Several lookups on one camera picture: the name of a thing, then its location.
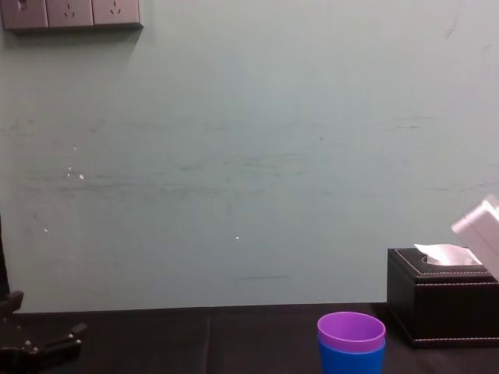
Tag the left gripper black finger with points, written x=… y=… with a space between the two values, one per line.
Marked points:
x=54 y=343
x=11 y=304

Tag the black table cloth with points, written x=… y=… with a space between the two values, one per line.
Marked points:
x=195 y=343

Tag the purple plastic cup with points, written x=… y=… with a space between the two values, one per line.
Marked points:
x=351 y=329

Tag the blue plastic cup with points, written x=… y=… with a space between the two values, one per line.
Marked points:
x=351 y=362

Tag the black leather tissue box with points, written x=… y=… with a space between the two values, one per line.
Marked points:
x=448 y=311

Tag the white paper tissue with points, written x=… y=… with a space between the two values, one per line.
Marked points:
x=442 y=253

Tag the grey wall socket panel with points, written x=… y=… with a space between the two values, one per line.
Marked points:
x=70 y=13

